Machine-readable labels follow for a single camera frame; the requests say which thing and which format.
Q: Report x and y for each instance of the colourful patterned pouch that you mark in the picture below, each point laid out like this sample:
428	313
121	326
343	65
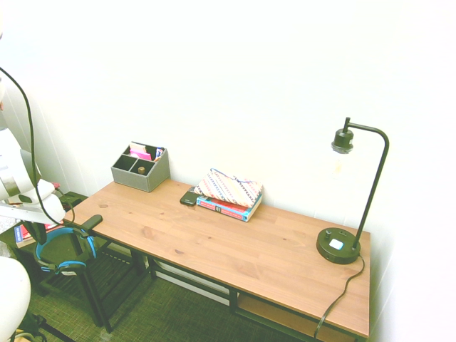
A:
229	189

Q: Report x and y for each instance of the blue capped marker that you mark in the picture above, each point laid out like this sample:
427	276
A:
160	149

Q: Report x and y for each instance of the black side table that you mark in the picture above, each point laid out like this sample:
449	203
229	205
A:
67	281

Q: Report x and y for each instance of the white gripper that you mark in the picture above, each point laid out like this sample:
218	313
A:
51	208

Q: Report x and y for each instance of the black desk lamp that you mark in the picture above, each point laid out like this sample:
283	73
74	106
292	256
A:
336	247

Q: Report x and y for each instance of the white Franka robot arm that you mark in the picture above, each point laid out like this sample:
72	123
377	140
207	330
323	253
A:
10	171

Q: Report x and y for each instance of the orange pen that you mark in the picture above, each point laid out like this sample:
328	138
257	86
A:
157	156

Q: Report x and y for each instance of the black headphone hanger clamp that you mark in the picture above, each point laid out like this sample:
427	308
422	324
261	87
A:
93	221

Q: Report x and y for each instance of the pink sticky notes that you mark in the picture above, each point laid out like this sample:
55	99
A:
140	155

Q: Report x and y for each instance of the beige notepad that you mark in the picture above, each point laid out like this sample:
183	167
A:
138	146

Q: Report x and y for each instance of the black smartphone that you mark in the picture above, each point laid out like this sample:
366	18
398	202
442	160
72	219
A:
189	199

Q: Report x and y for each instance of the red blue book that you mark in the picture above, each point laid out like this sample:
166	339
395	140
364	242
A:
228	210

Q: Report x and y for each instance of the wooden desk black frame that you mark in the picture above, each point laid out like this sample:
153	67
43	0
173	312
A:
231	242

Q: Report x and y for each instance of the blue black headphones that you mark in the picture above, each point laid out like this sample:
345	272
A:
71	265

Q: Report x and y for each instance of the grey fabric desk organizer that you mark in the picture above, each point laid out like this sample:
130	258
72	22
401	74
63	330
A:
137	180

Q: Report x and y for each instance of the small wooden stamp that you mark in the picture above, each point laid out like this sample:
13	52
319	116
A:
142	170

